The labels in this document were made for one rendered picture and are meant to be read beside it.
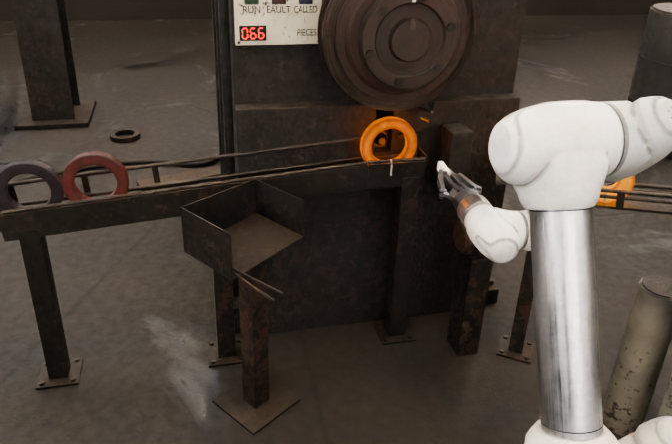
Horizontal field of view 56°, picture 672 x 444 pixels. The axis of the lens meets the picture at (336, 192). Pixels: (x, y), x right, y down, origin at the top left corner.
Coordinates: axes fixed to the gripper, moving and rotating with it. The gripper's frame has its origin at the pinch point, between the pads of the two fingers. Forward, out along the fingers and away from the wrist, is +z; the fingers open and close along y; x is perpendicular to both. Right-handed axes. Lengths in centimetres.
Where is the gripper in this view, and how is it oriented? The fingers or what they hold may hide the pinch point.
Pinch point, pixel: (443, 170)
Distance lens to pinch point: 191.0
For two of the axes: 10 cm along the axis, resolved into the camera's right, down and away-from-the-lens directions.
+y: 9.7, -0.7, 2.2
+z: -2.3, -5.1, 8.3
